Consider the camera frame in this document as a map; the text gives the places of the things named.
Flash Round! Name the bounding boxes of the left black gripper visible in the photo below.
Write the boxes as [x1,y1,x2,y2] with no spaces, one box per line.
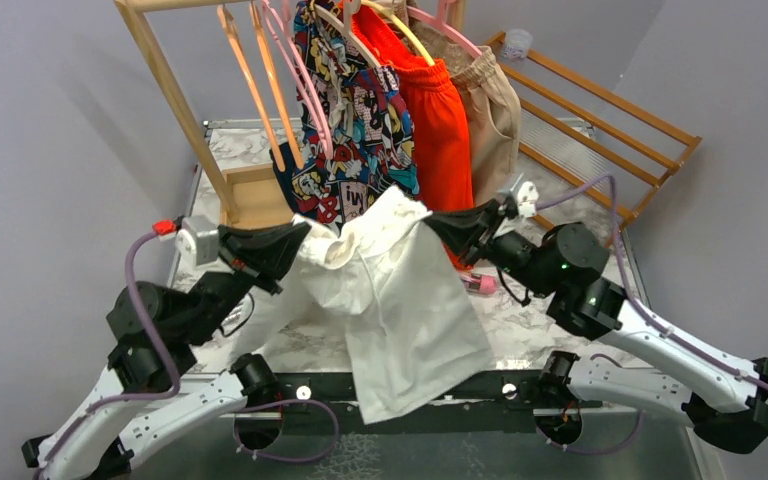
[181,220,315,347]

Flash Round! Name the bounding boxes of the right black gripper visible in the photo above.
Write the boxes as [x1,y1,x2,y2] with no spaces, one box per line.
[423,198,559,299]

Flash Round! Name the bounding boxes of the white shorts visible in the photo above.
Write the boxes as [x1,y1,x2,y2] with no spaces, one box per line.
[230,187,494,400]

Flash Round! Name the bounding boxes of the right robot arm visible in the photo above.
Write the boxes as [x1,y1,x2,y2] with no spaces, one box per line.
[426,200,768,454]

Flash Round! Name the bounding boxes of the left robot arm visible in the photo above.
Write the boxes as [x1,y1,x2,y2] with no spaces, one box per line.
[22,216,310,479]

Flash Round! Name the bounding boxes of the orange shorts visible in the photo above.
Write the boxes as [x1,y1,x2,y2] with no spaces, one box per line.
[340,0,476,270]

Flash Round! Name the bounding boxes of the beige shorts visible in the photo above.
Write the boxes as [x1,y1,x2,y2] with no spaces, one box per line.
[407,12,520,204]

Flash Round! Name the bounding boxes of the pink empty hanger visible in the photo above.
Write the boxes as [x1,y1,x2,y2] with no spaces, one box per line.
[260,1,334,160]

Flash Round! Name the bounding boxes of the comic print shorts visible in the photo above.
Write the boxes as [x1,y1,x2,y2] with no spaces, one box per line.
[274,1,420,232]

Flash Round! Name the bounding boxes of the orange hanger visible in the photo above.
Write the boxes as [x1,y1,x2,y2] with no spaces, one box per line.
[216,4,286,171]
[250,1,303,171]

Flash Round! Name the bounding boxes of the yellow hanger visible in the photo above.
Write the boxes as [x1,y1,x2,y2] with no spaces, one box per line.
[361,0,435,67]

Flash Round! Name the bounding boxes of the pink hanger with beige shorts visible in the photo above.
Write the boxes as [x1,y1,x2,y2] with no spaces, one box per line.
[406,0,482,58]

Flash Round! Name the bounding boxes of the wooden hanger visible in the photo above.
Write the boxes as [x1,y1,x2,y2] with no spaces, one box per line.
[310,0,381,68]

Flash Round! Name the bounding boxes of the wooden clothes rack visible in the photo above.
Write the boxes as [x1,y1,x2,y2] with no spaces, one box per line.
[113,0,466,226]

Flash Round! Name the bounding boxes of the pink pen pack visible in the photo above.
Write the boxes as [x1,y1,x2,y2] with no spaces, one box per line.
[460,272,499,296]

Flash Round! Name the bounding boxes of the clear plastic cup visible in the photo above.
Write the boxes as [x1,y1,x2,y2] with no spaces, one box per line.
[500,28,533,61]

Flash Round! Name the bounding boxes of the wooden slatted rack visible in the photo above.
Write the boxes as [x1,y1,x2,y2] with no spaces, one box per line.
[499,50,702,228]

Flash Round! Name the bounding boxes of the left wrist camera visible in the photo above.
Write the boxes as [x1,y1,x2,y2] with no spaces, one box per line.
[175,215,219,269]

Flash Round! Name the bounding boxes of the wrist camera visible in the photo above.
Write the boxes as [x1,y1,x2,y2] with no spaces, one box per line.
[496,173,539,220]
[175,215,219,269]

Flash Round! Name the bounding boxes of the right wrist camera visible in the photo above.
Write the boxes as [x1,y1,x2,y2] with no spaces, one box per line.
[496,173,539,220]

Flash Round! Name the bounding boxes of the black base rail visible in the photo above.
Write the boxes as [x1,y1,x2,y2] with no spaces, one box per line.
[232,370,585,449]

